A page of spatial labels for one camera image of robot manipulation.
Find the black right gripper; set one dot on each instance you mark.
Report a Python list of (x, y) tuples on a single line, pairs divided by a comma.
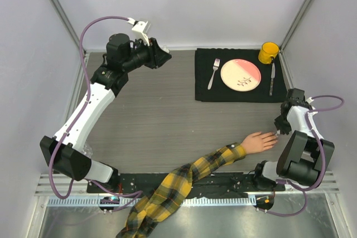
[(279, 125)]

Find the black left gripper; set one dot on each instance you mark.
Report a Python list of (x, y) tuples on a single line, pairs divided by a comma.
[(157, 57)]

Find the clear nail polish bottle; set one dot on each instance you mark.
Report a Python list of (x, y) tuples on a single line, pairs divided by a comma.
[(166, 49)]

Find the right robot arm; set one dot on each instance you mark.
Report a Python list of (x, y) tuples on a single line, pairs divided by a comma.
[(306, 155)]

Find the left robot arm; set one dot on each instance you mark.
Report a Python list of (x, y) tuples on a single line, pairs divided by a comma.
[(64, 152)]

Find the mannequin hand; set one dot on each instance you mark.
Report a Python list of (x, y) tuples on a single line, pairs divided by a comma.
[(259, 142)]

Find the black cloth placemat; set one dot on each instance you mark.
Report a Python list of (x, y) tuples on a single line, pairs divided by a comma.
[(204, 59)]

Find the silver fork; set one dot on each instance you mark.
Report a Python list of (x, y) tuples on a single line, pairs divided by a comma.
[(216, 65)]

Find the pink and cream plate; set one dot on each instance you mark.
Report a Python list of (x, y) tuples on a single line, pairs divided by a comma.
[(240, 75)]

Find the yellow mug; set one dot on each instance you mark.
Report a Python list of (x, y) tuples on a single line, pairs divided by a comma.
[(268, 52)]

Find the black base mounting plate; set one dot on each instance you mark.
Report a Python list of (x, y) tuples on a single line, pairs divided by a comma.
[(217, 185)]

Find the clear plastic cup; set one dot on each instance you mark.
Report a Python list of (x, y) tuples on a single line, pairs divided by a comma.
[(87, 151)]

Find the yellow plaid shirt sleeve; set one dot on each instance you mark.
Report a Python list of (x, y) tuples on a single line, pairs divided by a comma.
[(150, 210)]

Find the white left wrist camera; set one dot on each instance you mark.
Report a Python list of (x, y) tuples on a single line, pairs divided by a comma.
[(140, 29)]

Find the knife with mottled handle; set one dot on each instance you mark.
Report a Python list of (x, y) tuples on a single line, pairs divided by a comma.
[(273, 73)]

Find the aluminium frame rail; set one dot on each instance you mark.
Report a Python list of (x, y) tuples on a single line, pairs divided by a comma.
[(64, 186)]

